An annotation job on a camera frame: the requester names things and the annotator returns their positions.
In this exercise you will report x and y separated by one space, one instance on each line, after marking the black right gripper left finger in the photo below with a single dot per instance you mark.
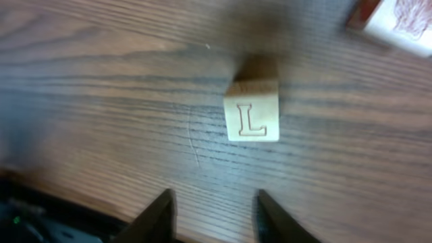
156 224

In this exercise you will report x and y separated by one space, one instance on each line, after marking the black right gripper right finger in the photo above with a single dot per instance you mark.
273 224

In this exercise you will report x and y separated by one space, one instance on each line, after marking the white plain letter block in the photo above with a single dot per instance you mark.
252 111

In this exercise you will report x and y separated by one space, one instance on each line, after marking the white shell number block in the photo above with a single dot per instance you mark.
405 24

